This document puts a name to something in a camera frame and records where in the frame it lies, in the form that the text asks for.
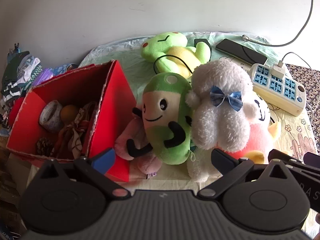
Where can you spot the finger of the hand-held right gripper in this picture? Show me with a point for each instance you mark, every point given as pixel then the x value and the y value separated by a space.
pixel 282 155

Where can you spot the patterned tape roll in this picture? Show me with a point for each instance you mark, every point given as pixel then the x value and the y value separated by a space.
pixel 51 125

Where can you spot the patterned cloth pouch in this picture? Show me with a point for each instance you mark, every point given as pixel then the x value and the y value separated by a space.
pixel 75 132

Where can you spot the black power adapter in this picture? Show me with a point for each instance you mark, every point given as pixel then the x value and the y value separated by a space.
pixel 200 41

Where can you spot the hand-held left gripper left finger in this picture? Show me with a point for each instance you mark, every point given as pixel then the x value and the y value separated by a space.
pixel 103 158

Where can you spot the orange ball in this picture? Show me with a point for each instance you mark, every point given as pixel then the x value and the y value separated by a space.
pixel 69 113

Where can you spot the white fluffy plush toy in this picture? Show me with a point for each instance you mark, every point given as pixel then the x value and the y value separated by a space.
pixel 220 127

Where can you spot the yellow tiger plush toy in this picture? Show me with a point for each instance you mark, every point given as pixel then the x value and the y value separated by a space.
pixel 260 135

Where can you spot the green bean plush toy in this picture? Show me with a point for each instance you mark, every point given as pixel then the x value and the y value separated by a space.
pixel 162 130

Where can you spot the purple packet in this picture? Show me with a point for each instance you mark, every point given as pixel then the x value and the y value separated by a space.
pixel 42 77

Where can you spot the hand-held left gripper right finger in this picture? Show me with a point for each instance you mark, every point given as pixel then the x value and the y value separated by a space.
pixel 220 158

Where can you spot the cream power strip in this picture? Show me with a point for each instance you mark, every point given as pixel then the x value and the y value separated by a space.
pixel 275 97

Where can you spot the brown pine cone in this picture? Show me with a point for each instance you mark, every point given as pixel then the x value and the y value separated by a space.
pixel 45 146

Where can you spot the pink bear plush toy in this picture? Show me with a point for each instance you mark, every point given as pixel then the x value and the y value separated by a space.
pixel 125 142

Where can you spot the green frog plush toy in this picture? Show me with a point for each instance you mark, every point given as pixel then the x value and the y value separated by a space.
pixel 162 42

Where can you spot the red cardboard box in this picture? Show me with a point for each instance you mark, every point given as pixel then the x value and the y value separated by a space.
pixel 115 100

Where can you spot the dark patterned blanket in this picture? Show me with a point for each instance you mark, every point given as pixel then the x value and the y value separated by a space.
pixel 310 85

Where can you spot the pile of clothes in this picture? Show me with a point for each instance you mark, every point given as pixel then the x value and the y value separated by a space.
pixel 15 80

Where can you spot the black smartphone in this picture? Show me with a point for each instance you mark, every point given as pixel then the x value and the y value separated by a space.
pixel 237 50

